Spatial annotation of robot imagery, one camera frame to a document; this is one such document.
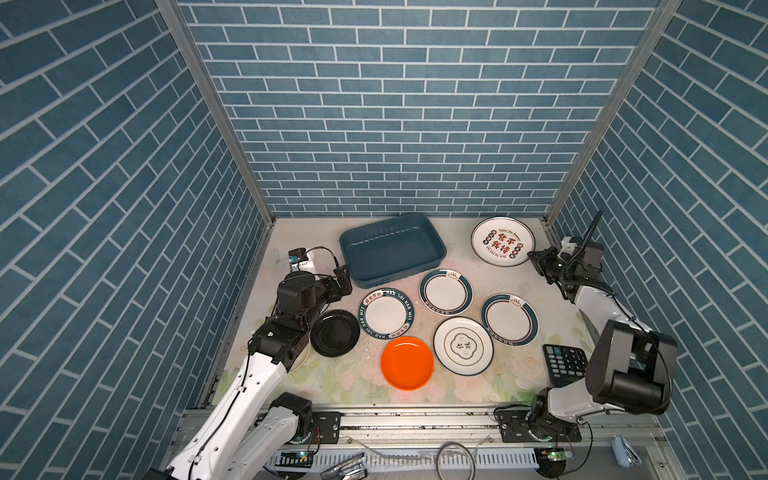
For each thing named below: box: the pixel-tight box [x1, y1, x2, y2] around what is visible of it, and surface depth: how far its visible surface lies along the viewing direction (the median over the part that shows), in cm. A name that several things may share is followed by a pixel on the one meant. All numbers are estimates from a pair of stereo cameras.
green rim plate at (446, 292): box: [419, 268, 474, 316], surface depth 102 cm
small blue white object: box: [611, 435, 642, 468], surface depth 71 cm
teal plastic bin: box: [339, 213, 447, 289], surface depth 114 cm
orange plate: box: [380, 336, 434, 391], surface depth 86 cm
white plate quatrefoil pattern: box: [432, 316, 495, 377], surface depth 88 cm
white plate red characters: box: [470, 216, 536, 267], surface depth 98 cm
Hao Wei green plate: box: [358, 287, 415, 340], surface depth 96 cm
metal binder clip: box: [320, 452, 368, 480], surface depth 68 cm
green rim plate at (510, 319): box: [481, 292, 540, 347], surface depth 95 cm
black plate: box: [310, 309, 361, 358], surface depth 89 cm
